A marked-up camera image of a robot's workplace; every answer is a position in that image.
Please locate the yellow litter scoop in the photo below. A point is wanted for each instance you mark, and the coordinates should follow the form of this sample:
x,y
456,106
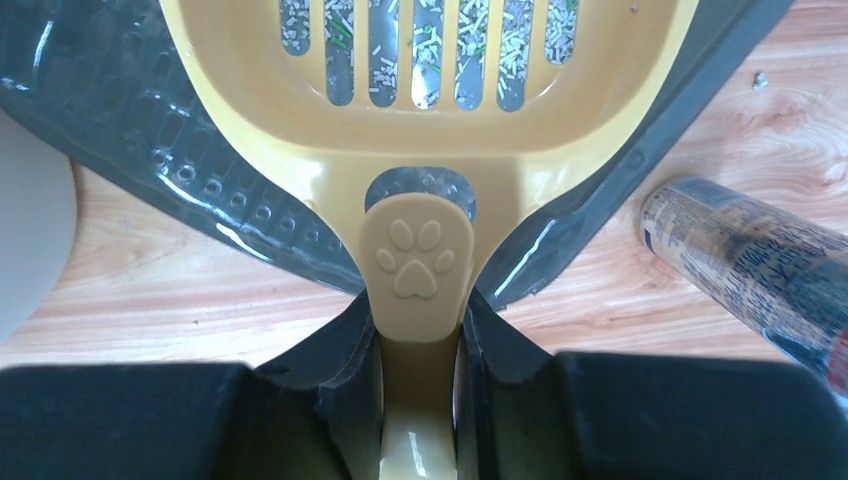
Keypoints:
x,y
423,133

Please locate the drink can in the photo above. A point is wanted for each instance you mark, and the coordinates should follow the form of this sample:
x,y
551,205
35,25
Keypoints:
x,y
783,276

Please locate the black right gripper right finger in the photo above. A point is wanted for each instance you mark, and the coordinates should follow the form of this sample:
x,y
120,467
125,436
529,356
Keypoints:
x,y
526,414

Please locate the white bin with bag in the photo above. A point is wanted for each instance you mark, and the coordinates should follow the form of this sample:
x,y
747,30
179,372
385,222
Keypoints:
x,y
38,222

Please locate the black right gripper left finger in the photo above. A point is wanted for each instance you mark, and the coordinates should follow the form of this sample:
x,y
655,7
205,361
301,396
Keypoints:
x,y
313,412

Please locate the grey litter box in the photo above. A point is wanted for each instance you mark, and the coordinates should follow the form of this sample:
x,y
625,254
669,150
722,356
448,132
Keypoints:
x,y
101,82

